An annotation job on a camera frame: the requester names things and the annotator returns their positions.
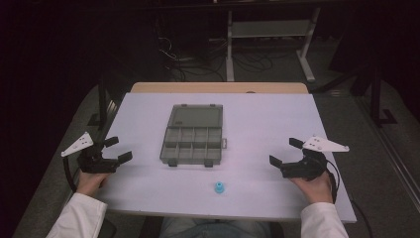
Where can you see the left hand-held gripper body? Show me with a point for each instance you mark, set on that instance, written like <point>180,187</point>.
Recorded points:
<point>95,164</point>

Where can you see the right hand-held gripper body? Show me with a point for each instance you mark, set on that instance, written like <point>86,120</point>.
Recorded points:
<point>307,168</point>

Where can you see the person's left hand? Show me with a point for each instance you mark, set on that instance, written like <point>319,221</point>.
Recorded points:
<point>89,183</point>

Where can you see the person's right hand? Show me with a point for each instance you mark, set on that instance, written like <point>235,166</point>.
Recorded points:
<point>317,191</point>

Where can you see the black metal stand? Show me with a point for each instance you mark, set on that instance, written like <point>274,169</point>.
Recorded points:
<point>376,99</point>
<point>103,102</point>

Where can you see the small blue plastic part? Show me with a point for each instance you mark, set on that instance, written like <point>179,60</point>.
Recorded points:
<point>219,187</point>

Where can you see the grey plastic compartment box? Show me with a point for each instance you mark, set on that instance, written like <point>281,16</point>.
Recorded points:
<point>194,139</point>

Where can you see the person's legs in jeans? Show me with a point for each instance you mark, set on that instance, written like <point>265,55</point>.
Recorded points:
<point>211,229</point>

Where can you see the metal floor rail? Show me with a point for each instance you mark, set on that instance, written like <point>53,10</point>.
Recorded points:
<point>393,155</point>

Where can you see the white metal desk frame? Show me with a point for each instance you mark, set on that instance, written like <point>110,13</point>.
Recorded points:
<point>270,29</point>

